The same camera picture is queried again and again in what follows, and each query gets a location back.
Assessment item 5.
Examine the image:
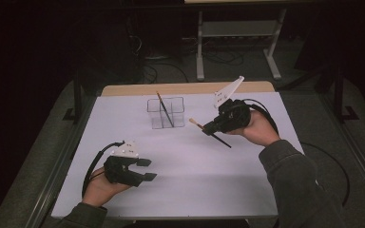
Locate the black floor cable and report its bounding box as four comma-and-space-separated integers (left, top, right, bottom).
202, 48, 245, 67
141, 56, 189, 84

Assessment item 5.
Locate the brush with round beige tip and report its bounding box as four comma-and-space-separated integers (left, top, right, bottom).
188, 118, 233, 149

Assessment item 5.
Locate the hand-held gripper cable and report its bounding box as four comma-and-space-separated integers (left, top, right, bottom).
81, 141, 126, 199
241, 98, 351, 207

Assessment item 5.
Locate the person's right hand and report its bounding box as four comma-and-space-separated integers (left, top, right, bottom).
229, 108, 281, 147

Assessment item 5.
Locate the person's left hand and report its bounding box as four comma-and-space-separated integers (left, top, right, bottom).
82, 166, 132, 208

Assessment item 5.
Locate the white table cover board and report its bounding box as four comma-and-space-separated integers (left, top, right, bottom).
50, 91, 332, 220

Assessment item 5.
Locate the white metal stand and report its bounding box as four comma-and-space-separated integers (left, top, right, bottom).
183, 0, 315, 82

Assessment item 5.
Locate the clear acrylic brush holder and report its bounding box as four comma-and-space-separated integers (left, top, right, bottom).
146, 96, 185, 130

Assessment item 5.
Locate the left hand-held gripper cable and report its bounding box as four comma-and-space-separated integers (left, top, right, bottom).
81, 141, 126, 199

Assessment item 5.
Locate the thin brush with orange ferrule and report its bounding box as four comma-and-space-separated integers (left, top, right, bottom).
156, 90, 175, 128

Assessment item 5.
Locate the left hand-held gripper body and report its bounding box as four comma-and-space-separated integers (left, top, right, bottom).
103, 141, 147, 188

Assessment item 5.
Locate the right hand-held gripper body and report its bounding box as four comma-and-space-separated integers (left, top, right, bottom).
213, 75, 253, 134

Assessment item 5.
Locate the right hand-held gripper cable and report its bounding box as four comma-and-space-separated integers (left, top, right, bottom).
241, 98, 351, 207

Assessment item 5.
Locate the aluminium frame rail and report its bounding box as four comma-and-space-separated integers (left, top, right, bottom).
321, 94, 365, 203
25, 98, 96, 228

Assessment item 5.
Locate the black metal stand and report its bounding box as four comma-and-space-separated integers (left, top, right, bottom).
64, 70, 85, 123
332, 67, 359, 123

